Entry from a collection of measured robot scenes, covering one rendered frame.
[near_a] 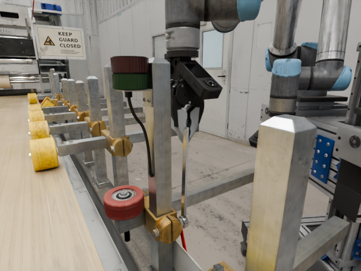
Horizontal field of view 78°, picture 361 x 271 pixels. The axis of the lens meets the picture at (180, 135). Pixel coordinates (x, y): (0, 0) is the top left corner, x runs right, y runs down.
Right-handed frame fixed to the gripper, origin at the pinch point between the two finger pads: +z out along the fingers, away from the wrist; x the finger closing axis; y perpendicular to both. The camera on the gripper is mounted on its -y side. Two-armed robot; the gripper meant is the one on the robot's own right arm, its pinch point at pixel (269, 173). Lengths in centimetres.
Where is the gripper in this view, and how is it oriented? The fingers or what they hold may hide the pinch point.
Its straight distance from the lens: 79.9
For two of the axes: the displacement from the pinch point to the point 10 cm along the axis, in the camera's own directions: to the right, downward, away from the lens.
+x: -5.5, -2.3, 8.0
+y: 8.4, -1.5, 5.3
